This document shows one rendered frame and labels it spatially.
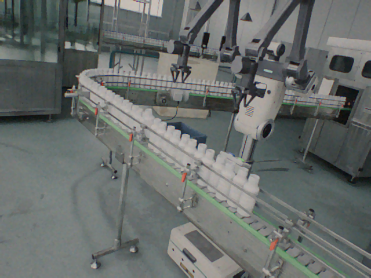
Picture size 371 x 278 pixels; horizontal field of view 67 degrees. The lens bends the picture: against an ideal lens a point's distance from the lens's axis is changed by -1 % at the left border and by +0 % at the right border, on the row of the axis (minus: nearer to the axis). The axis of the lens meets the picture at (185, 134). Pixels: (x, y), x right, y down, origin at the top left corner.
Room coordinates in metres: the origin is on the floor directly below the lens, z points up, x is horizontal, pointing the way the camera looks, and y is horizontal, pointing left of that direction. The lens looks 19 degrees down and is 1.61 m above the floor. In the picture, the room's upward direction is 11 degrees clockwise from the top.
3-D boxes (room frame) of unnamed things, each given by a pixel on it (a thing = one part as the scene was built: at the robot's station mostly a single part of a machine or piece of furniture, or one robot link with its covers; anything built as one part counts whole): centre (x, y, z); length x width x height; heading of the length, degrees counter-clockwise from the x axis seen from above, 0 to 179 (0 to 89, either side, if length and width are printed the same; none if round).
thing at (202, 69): (5.91, 0.22, 0.59); 1.10 x 0.62 x 1.18; 116
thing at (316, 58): (7.82, -2.86, 0.96); 0.82 x 0.50 x 1.91; 116
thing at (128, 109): (1.64, 0.37, 1.08); 0.06 x 0.06 x 0.17
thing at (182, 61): (1.57, 0.09, 1.47); 0.10 x 0.07 x 0.07; 136
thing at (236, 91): (1.24, -0.21, 1.40); 0.07 x 0.07 x 0.09; 42
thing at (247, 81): (1.25, -0.22, 1.47); 0.10 x 0.07 x 0.07; 132
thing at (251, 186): (0.96, -0.29, 1.08); 0.06 x 0.06 x 0.17
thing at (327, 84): (4.70, -2.10, 1.22); 0.23 x 0.04 x 0.32; 26
